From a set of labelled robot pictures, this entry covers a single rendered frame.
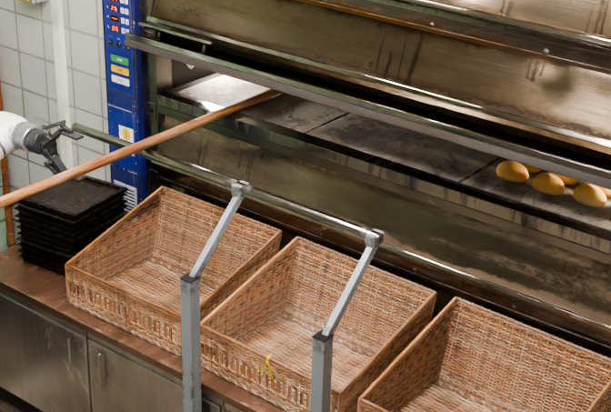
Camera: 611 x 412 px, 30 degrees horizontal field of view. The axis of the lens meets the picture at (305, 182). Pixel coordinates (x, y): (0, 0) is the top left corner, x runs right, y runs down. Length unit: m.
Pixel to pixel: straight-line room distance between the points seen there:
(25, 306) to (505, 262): 1.69
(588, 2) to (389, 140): 0.95
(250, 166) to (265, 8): 0.55
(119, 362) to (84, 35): 1.22
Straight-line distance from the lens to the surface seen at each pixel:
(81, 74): 4.30
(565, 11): 3.01
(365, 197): 3.56
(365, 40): 3.38
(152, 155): 3.55
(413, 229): 3.47
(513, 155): 3.02
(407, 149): 3.59
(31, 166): 4.72
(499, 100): 3.15
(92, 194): 4.12
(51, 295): 4.00
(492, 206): 3.29
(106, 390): 3.90
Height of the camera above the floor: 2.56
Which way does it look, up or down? 25 degrees down
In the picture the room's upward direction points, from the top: 2 degrees clockwise
